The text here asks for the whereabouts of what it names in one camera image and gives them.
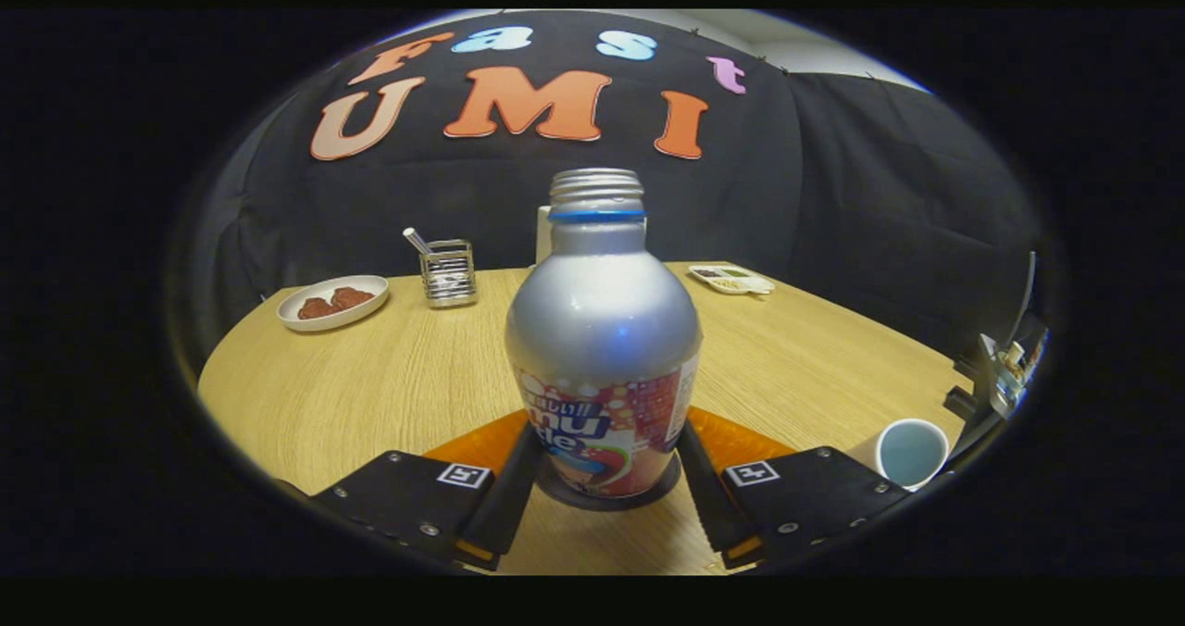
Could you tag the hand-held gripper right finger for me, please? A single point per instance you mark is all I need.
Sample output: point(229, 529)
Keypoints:
point(815, 496)

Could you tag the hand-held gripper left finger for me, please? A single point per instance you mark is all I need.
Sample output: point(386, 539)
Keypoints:
point(398, 501)

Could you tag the white cup blue inside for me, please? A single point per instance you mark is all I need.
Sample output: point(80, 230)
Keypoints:
point(912, 450)

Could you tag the dark brown round coaster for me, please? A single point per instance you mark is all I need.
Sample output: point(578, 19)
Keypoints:
point(560, 494)

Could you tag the silver juice bottle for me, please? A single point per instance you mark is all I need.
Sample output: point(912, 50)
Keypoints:
point(602, 330)

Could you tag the wooden table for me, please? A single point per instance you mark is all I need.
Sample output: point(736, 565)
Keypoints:
point(389, 385)

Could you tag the black table clamp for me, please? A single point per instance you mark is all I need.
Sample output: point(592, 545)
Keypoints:
point(963, 402)

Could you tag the brown food piece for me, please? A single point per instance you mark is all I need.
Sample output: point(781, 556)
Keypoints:
point(315, 308)
point(352, 297)

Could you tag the white plate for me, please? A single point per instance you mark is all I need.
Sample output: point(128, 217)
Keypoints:
point(296, 319)

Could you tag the small white divided tray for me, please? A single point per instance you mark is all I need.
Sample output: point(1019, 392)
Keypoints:
point(731, 280)

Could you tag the metal stand with devices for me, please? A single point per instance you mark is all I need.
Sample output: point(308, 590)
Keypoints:
point(1007, 367)

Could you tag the metal utensil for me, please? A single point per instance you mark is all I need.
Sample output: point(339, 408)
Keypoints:
point(417, 240)

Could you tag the white toaster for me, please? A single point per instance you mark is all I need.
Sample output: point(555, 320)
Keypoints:
point(542, 237)

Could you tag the black backdrop cloth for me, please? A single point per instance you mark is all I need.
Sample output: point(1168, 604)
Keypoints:
point(833, 191)

